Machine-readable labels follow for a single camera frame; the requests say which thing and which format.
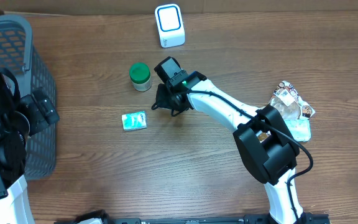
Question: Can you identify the teal tissue pack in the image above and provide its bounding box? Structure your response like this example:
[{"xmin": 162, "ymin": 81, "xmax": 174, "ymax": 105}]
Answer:
[{"xmin": 121, "ymin": 111, "xmax": 147, "ymax": 131}]

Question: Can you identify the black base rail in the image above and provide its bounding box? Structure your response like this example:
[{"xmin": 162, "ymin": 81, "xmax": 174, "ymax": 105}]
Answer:
[{"xmin": 54, "ymin": 210, "xmax": 331, "ymax": 224}]

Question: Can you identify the brown snack pouch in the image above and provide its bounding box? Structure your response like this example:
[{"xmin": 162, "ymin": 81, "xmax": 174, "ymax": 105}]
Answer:
[{"xmin": 268, "ymin": 80, "xmax": 315, "ymax": 120}]

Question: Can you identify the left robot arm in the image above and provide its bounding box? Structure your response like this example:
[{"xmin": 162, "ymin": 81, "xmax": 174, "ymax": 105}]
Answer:
[{"xmin": 0, "ymin": 67, "xmax": 60, "ymax": 223}]

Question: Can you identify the white barcode scanner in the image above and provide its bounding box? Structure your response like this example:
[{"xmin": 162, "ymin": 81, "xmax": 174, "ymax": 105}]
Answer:
[{"xmin": 155, "ymin": 4, "xmax": 185, "ymax": 48}]

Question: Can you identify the light teal wipes pack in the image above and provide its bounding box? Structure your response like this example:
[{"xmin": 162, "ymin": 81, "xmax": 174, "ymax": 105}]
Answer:
[{"xmin": 284, "ymin": 119, "xmax": 311, "ymax": 142}]

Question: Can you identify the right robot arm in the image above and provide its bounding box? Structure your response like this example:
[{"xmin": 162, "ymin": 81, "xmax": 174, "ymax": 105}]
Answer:
[{"xmin": 152, "ymin": 57, "xmax": 303, "ymax": 223}]

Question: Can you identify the green lid jar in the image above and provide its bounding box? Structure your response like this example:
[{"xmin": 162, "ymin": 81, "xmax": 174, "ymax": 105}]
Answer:
[{"xmin": 129, "ymin": 62, "xmax": 152, "ymax": 91}]

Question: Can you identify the grey plastic basket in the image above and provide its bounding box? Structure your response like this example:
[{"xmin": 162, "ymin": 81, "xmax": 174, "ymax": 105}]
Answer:
[{"xmin": 0, "ymin": 14, "xmax": 57, "ymax": 181}]

